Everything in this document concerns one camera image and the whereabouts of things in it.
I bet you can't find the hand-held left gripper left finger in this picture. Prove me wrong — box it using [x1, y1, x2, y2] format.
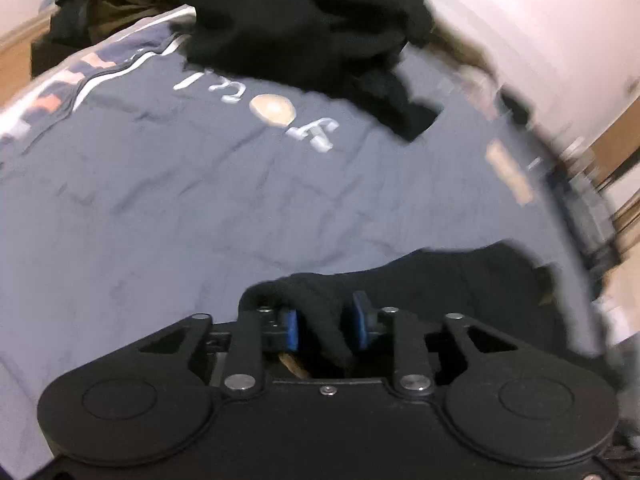
[135, 306, 302, 397]

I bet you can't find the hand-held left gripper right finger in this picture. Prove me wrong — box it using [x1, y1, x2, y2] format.
[351, 290, 521, 397]

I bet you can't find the black fleece-lined jacket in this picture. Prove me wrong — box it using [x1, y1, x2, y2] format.
[239, 240, 606, 383]

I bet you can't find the pile of black clothes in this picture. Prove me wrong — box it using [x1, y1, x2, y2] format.
[177, 0, 446, 143]

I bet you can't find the grey printed quilt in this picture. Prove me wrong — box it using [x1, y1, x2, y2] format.
[0, 4, 621, 480]

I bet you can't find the brown garment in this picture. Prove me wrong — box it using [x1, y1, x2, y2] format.
[87, 0, 194, 47]

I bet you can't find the dark grey garment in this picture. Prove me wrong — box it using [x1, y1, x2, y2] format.
[47, 0, 97, 49]

